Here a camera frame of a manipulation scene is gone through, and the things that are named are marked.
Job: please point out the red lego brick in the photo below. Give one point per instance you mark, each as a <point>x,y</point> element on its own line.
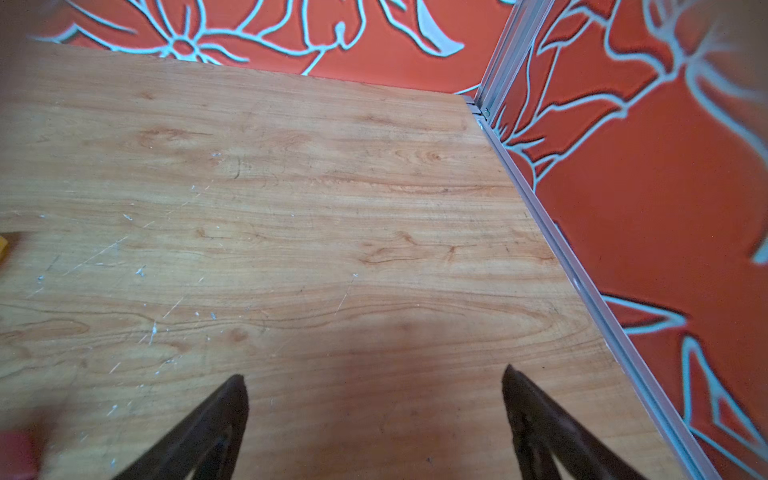
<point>18,460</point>

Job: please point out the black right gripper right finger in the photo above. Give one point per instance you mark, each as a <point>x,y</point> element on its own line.
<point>545,436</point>

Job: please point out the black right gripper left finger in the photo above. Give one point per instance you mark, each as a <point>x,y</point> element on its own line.
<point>205,444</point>

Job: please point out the aluminium frame rail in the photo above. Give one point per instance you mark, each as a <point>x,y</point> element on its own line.
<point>517,37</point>

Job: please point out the yellow lego brick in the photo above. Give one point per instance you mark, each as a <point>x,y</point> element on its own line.
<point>3,247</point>

